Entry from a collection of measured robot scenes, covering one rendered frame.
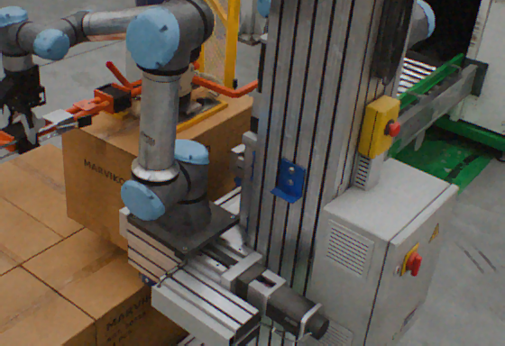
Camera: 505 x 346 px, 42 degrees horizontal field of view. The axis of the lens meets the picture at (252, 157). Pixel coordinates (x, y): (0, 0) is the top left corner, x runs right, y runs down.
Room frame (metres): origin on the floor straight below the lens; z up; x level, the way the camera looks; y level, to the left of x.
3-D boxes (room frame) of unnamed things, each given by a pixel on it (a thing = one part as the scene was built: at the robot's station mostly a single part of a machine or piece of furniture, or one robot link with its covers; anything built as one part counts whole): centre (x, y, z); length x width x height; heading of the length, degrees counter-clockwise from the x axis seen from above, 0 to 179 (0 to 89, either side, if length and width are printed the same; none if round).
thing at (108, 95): (1.83, 0.45, 1.20); 0.10 x 0.08 x 0.06; 57
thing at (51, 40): (1.52, 0.53, 1.50); 0.11 x 0.11 x 0.08; 62
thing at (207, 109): (1.99, 0.24, 1.09); 0.34 x 0.10 x 0.05; 147
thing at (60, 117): (1.65, 0.57, 1.19); 0.07 x 0.07 x 0.04; 57
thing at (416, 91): (3.28, -0.84, 0.60); 1.60 x 0.10 x 0.09; 146
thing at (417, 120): (2.95, -0.68, 0.50); 2.31 x 0.05 x 0.19; 146
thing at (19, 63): (1.55, 0.63, 1.43); 0.08 x 0.08 x 0.05
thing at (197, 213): (1.46, 0.17, 1.09); 0.15 x 0.15 x 0.10
